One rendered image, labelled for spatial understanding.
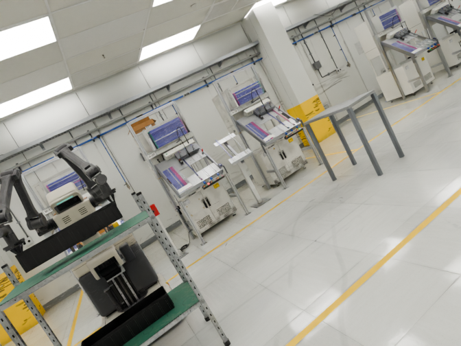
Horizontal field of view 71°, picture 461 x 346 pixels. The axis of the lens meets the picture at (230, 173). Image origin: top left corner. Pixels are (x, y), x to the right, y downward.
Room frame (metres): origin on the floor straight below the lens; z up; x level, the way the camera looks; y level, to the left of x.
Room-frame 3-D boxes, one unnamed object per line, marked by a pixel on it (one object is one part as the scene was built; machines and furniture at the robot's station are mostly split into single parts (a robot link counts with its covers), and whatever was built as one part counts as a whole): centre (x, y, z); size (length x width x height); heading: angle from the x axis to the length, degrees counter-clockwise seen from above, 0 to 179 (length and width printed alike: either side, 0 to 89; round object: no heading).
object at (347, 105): (3.59, -1.40, 0.40); 0.70 x 0.45 x 0.80; 25
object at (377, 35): (6.53, -4.08, 0.95); 1.36 x 0.82 x 1.90; 20
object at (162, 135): (4.71, 0.52, 1.52); 0.51 x 0.13 x 0.27; 110
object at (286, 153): (5.14, -0.83, 0.65); 1.01 x 0.73 x 1.29; 20
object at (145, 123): (4.95, 0.72, 1.82); 0.68 x 0.30 x 0.20; 110
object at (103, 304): (2.73, 1.28, 0.59); 0.55 x 0.34 x 0.83; 110
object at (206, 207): (4.81, 0.61, 0.31); 0.70 x 0.65 x 0.62; 110
